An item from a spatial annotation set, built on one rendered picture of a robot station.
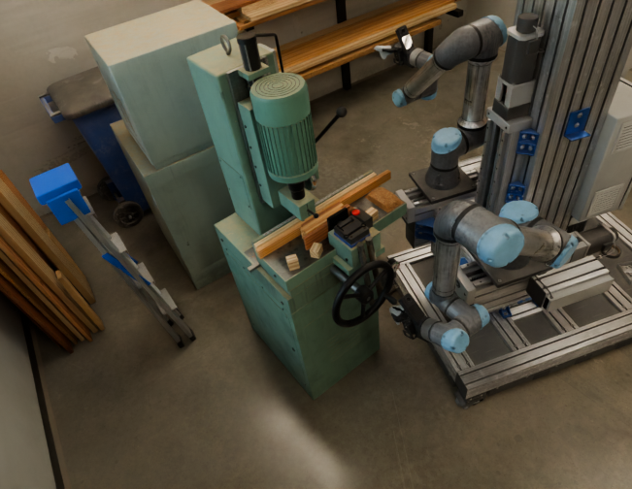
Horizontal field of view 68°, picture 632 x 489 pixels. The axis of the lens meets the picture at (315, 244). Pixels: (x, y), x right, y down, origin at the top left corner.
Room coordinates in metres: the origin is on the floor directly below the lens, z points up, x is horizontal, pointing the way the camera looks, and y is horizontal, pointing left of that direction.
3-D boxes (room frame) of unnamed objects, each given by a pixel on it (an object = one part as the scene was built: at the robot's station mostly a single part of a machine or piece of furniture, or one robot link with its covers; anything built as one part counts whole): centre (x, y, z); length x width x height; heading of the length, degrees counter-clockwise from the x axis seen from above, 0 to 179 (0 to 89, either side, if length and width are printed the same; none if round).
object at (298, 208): (1.36, 0.04, 1.03); 0.14 x 0.07 x 0.09; 31
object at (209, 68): (1.59, 0.18, 1.16); 0.22 x 0.22 x 0.72; 31
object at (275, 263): (1.29, -0.10, 0.87); 0.61 x 0.30 x 0.06; 121
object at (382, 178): (1.40, -0.07, 0.92); 0.67 x 0.02 x 0.04; 121
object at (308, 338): (1.44, 0.09, 0.36); 0.58 x 0.45 x 0.71; 31
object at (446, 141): (1.60, -0.61, 0.98); 0.13 x 0.12 x 0.14; 115
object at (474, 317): (0.86, -0.45, 0.84); 0.11 x 0.11 x 0.08; 27
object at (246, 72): (1.46, 0.10, 1.54); 0.08 x 0.08 x 0.17; 31
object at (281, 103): (1.34, 0.03, 1.35); 0.18 x 0.18 x 0.31
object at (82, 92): (2.93, 1.19, 0.48); 0.64 x 0.54 x 0.97; 118
